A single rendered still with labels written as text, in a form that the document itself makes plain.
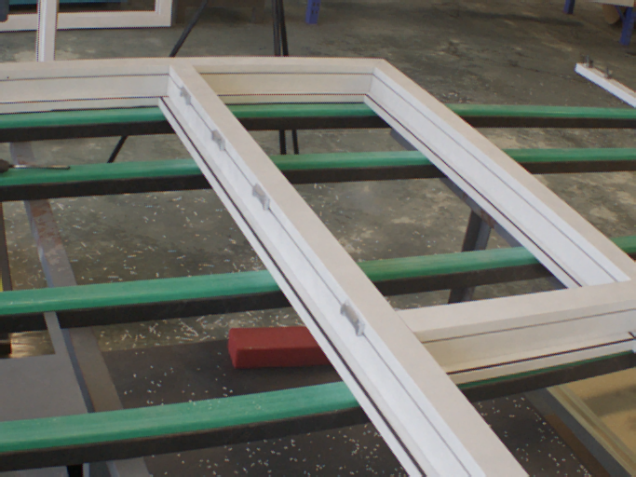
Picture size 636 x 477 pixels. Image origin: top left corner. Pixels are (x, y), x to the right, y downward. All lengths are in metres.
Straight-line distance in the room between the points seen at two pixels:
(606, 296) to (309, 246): 0.39
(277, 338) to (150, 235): 1.58
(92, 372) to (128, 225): 2.03
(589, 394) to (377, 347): 0.62
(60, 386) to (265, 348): 0.55
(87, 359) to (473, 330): 0.45
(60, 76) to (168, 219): 1.53
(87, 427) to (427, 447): 0.34
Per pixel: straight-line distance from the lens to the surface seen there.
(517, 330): 1.13
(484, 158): 1.55
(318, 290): 1.14
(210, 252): 2.99
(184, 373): 1.48
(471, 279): 1.36
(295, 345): 1.51
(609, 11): 7.67
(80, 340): 1.14
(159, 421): 0.96
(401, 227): 3.33
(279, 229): 1.24
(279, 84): 1.80
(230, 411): 0.99
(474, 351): 1.11
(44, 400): 1.00
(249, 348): 1.49
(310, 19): 5.60
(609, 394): 1.58
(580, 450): 2.01
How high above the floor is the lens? 1.49
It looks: 28 degrees down
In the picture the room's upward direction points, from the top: 9 degrees clockwise
